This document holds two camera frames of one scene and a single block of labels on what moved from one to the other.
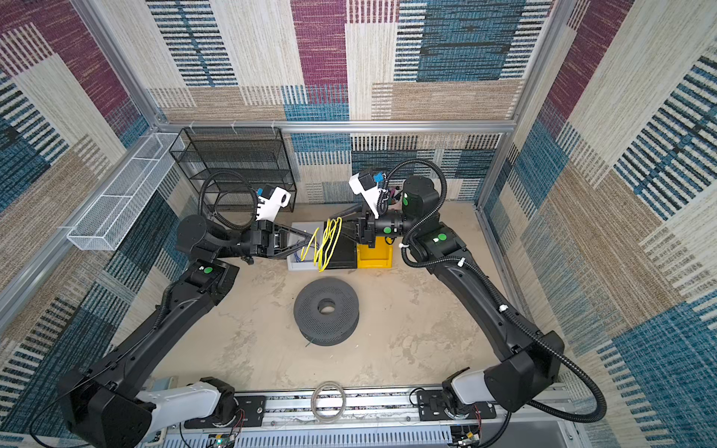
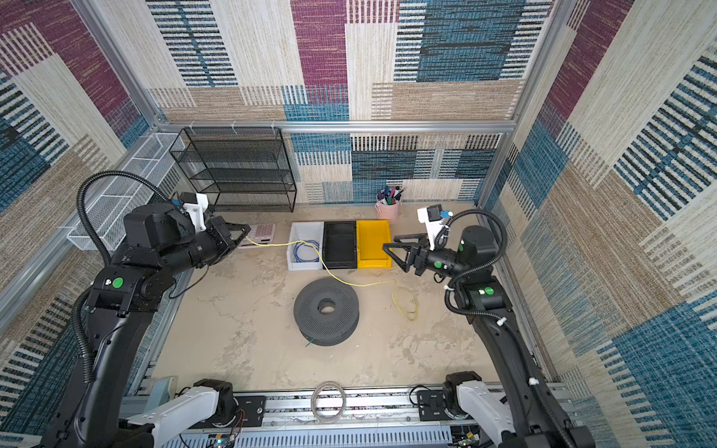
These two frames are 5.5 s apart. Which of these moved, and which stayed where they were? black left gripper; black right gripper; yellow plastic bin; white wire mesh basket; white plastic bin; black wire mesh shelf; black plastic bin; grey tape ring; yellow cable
Moved: yellow cable; black right gripper; black left gripper
Stayed: white plastic bin; black plastic bin; grey tape ring; black wire mesh shelf; white wire mesh basket; yellow plastic bin
